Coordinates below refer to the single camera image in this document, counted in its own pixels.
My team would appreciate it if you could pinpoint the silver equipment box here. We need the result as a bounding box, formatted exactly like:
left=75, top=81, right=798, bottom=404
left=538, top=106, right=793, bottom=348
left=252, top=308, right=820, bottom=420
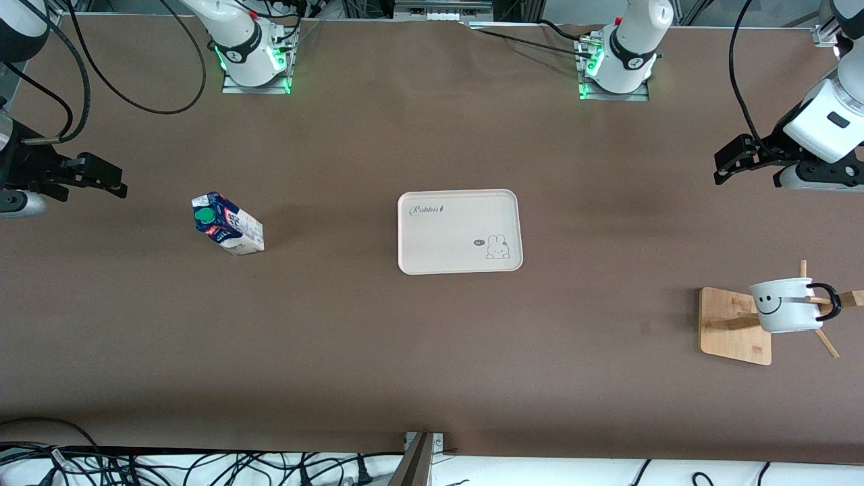
left=394, top=0, right=495, bottom=22

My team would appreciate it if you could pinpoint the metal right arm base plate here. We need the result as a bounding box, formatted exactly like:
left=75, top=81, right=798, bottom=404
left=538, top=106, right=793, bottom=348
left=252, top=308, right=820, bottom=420
left=221, top=66, right=293, bottom=95

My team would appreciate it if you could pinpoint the metal table bracket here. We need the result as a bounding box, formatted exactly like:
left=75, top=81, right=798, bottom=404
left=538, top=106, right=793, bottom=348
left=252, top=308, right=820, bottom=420
left=388, top=431, right=446, bottom=486

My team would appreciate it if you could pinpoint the white smiley face cup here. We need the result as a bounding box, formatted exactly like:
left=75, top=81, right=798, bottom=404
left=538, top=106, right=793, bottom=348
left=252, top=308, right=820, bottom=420
left=749, top=277, right=843, bottom=334

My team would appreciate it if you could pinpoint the thick black table cable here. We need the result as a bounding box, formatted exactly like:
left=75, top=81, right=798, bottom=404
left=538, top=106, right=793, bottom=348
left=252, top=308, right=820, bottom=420
left=537, top=19, right=596, bottom=43

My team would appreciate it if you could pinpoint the black cable tangle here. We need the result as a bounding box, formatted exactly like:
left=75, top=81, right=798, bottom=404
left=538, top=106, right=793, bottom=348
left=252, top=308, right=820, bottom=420
left=0, top=417, right=406, bottom=486

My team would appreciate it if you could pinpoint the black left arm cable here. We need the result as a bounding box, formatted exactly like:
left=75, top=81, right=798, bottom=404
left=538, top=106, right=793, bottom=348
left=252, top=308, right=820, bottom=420
left=728, top=0, right=774, bottom=151

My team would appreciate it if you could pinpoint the beige rabbit print tray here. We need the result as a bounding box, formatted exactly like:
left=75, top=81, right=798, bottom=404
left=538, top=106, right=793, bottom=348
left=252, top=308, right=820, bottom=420
left=397, top=189, right=524, bottom=275

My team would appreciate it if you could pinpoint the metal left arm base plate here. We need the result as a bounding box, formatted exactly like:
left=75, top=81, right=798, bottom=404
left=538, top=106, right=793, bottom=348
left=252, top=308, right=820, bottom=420
left=578, top=80, right=651, bottom=103

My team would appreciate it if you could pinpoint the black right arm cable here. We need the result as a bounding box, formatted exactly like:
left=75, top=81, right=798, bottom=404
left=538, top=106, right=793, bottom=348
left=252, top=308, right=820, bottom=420
left=0, top=0, right=208, bottom=146

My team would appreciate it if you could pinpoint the wooden mug stand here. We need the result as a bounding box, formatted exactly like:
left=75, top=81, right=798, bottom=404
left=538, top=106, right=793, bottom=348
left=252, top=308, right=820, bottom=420
left=699, top=260, right=864, bottom=367

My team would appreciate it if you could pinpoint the thin black table cable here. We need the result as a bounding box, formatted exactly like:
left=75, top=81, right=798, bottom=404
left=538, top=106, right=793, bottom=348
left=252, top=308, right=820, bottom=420
left=466, top=24, right=595, bottom=60

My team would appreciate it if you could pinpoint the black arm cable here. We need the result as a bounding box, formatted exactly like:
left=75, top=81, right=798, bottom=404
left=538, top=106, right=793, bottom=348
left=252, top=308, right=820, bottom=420
left=728, top=0, right=774, bottom=151
left=0, top=0, right=208, bottom=146

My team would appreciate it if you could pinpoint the blue white milk carton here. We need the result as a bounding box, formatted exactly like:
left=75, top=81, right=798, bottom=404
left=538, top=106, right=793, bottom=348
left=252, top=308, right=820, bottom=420
left=191, top=191, right=265, bottom=257

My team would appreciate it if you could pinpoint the aluminium frame profile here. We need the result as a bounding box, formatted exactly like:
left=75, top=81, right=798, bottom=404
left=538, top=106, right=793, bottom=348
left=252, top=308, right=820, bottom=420
left=813, top=0, right=846, bottom=48

